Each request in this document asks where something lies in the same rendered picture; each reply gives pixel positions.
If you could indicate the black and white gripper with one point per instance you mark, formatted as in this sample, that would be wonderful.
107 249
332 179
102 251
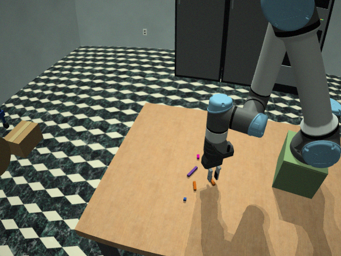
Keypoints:
215 145

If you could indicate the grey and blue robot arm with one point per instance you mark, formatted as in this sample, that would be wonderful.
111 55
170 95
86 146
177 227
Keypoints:
319 137

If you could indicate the purple rod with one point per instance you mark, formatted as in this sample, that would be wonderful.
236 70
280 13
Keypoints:
192 171

